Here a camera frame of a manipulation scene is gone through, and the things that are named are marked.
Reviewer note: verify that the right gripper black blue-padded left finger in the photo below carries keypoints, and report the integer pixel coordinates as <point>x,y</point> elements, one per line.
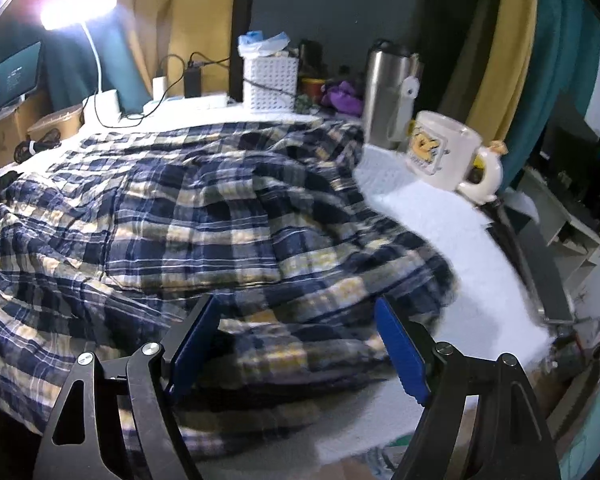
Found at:
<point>84,439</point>

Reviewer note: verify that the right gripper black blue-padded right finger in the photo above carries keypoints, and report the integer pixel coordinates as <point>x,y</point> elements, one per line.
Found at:
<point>510,439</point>

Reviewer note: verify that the blue plaid pants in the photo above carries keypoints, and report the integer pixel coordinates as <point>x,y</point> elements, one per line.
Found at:
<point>119,239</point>

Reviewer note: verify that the white quilted table cover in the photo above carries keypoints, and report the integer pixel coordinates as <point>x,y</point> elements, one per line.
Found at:
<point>488,316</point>

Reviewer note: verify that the white bear mug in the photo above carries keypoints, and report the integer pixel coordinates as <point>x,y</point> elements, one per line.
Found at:
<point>451,156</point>

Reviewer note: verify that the brown round container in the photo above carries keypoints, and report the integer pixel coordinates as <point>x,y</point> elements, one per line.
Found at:
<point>59,125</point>

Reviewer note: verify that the white power strip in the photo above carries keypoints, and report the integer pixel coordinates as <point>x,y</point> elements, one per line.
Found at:
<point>181,105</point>

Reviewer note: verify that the cardboard box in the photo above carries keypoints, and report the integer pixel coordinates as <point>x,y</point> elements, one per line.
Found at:
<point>13,127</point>

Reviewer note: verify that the purple cloth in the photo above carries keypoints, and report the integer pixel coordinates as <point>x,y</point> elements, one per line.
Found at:
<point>343,98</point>

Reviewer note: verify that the white charger plug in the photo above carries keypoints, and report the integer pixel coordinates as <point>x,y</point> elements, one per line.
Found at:
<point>159,88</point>

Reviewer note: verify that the stainless steel tumbler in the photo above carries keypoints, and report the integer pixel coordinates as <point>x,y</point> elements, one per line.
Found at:
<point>392,85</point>

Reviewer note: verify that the black power adapter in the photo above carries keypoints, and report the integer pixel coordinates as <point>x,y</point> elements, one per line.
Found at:
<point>193,80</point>

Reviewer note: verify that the small red yellow jar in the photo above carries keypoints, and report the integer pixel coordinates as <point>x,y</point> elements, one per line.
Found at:
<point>313,88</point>

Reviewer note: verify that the white perforated plastic basket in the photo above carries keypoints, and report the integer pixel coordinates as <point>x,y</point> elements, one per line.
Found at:
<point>270,83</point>

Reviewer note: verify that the clear blue plastic bag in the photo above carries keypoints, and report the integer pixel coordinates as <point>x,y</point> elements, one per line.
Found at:
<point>254,45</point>

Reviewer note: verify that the teal curtain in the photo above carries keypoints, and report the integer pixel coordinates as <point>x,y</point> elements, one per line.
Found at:
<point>564,59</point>

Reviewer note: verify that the yellow curtain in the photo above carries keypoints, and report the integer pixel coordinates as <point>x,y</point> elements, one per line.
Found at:
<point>154,28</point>

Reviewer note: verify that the white desk lamp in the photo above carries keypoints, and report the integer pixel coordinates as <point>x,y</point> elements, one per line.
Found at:
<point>62,14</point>

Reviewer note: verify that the black vertical pole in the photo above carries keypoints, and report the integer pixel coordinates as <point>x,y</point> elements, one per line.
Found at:
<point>240,24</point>

